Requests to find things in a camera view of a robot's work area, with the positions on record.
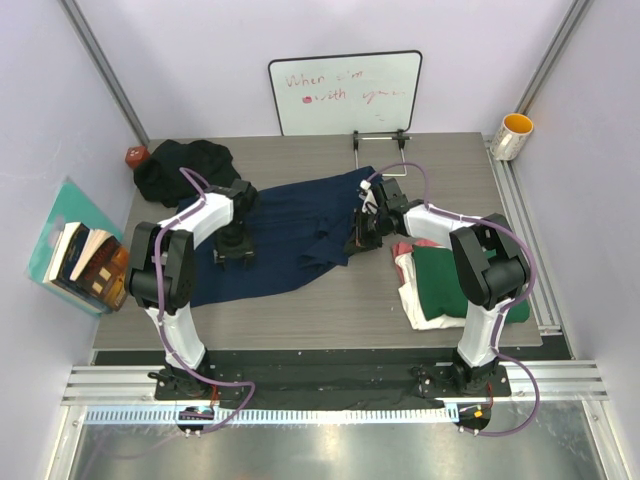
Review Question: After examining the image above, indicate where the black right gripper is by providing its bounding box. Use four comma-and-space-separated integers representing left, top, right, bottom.
343, 207, 389, 255

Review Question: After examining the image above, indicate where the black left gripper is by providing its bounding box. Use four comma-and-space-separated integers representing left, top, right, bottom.
211, 221, 254, 270

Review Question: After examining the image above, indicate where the navy blue t shirt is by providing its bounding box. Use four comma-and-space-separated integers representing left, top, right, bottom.
191, 166, 375, 308

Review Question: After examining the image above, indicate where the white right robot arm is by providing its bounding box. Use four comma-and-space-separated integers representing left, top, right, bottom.
347, 177, 534, 395

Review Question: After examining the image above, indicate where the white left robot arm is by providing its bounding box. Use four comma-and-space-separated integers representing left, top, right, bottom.
126, 179, 258, 399

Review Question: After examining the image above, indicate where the folded pink t shirt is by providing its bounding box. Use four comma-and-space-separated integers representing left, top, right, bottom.
391, 239, 440, 284

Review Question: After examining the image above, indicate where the folded white t shirt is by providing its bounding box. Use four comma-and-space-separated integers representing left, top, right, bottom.
394, 252, 465, 331

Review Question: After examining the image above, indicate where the black t shirt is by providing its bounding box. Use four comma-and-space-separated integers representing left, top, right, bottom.
132, 139, 244, 209

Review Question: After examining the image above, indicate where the folded green t shirt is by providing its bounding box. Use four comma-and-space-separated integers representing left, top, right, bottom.
412, 243, 531, 325

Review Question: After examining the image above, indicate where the small red cube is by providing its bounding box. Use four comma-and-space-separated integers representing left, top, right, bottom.
125, 146, 150, 170

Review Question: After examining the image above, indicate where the brown cover paperback book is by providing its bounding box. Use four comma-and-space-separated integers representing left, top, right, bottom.
70, 229, 129, 311

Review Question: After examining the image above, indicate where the small whiteboard with red writing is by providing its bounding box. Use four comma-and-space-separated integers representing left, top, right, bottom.
268, 50, 423, 136

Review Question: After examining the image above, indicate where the dark blue paperback book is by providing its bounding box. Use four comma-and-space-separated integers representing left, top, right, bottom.
43, 222, 105, 315

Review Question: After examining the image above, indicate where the teal plastic folder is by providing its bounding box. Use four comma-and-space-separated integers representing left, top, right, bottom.
27, 178, 123, 317

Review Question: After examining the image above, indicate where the white mug yellow inside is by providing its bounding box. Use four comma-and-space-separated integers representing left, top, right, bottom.
489, 113, 534, 161

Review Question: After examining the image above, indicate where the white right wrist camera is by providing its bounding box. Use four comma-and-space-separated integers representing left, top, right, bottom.
359, 180, 378, 215

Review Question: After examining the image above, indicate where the black wire stand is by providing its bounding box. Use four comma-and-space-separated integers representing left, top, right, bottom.
351, 129, 412, 178

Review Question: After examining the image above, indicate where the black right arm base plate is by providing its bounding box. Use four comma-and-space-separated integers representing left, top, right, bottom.
410, 364, 512, 400

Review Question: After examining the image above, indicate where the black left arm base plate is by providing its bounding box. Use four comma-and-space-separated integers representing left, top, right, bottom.
147, 367, 248, 401

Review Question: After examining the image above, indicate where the white perforated cable tray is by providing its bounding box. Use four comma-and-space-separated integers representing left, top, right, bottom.
84, 404, 459, 427

